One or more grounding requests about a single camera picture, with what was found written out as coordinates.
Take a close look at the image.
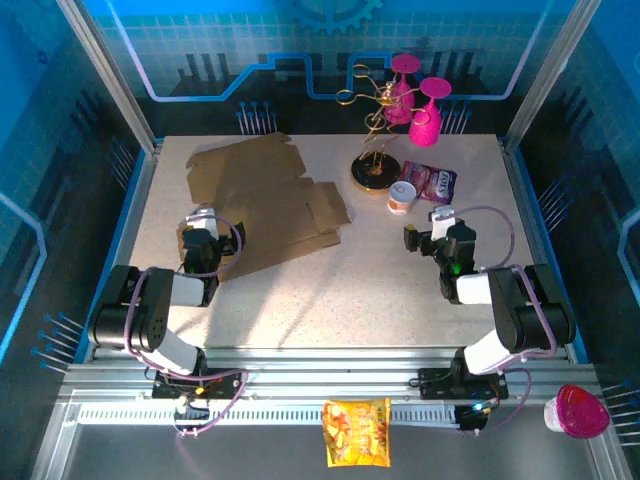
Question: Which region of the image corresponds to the white slotted cable duct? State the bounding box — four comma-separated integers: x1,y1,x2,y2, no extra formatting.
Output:
77,403,461,426

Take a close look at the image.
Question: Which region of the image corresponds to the pink wine glass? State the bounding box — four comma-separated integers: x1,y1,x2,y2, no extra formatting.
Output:
383,53,422,125
408,77,453,149

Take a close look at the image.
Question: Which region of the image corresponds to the brown cardboard paper box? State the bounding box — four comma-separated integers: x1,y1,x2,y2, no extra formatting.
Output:
185,132,352,282

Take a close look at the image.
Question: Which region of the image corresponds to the gold wire glass rack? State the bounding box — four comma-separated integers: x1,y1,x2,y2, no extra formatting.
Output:
335,63,431,197

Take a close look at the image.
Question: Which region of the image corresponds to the aluminium frame post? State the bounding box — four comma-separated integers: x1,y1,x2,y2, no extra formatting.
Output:
57,0,164,154
502,0,609,149

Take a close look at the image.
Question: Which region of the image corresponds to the white cup with pink lid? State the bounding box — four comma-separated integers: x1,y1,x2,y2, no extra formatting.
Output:
543,383,611,440

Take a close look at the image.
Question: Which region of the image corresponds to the yellow chips bag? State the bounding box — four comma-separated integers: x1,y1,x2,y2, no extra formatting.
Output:
322,397,393,469

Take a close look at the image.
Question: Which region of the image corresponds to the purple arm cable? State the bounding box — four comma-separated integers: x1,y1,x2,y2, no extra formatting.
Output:
452,204,559,436
122,214,250,439

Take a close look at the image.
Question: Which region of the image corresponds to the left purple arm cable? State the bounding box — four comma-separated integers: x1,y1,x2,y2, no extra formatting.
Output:
122,214,250,439

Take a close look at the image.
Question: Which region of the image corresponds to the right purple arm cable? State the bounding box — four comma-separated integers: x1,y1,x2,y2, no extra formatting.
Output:
452,204,559,436

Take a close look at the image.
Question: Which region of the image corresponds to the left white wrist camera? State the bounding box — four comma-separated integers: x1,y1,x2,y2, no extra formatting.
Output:
184,208,220,236

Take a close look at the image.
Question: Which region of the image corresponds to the aluminium front frame rail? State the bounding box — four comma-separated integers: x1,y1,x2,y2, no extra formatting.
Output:
57,347,601,407

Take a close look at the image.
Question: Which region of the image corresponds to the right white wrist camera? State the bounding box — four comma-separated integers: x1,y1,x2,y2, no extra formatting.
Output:
428,205,457,241

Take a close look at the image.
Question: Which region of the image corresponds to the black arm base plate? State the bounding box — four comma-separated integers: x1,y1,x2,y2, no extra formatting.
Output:
417,367,510,401
149,367,249,401

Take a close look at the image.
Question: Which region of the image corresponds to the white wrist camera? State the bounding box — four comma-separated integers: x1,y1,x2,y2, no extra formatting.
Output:
184,208,220,236
428,205,457,241

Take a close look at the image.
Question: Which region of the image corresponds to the purple snack packet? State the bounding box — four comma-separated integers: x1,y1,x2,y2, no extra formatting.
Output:
399,159,459,204

